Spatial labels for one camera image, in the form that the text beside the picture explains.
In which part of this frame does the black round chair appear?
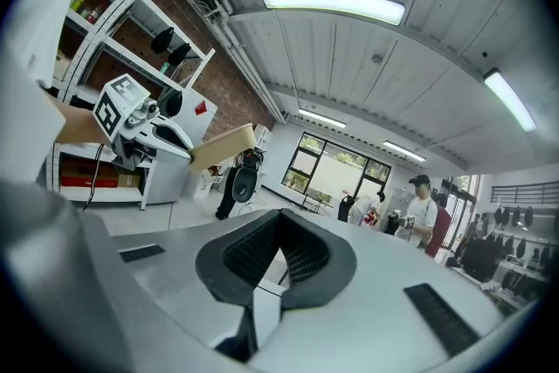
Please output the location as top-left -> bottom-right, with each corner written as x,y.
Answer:
231,165 -> 260,204

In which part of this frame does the red box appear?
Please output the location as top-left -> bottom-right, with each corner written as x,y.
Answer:
59,173 -> 120,190

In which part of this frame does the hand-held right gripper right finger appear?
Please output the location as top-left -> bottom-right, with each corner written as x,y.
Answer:
247,207 -> 542,373

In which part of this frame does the person's left forearm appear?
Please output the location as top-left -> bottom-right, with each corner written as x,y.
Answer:
42,88 -> 111,146

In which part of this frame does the black wall rail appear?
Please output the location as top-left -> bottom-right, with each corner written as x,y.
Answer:
490,180 -> 559,205

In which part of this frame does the white shelf unit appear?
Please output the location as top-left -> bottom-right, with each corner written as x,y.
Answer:
51,0 -> 217,209

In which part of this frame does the black cable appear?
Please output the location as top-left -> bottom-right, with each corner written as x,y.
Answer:
81,142 -> 107,214

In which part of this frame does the person's white shirt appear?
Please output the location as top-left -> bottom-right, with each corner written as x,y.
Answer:
0,0 -> 100,190

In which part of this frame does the long ceiling light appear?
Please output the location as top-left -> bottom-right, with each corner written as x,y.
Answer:
383,140 -> 427,163
260,0 -> 407,27
482,66 -> 538,133
298,107 -> 348,129

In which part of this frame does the black cap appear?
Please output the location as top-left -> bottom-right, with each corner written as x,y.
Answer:
167,42 -> 193,68
149,26 -> 176,55
158,90 -> 184,119

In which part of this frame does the black framed window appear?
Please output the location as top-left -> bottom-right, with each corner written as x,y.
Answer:
280,131 -> 393,207

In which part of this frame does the tan oval tray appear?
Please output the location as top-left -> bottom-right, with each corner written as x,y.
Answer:
187,122 -> 258,175

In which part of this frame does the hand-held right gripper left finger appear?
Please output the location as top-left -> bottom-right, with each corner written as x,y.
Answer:
82,207 -> 287,373

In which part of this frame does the white cabinet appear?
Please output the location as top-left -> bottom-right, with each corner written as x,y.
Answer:
142,88 -> 219,207

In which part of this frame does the brown cardboard box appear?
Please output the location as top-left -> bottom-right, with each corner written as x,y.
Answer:
117,173 -> 142,190

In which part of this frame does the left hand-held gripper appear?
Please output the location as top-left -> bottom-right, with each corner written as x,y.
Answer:
92,73 -> 196,172

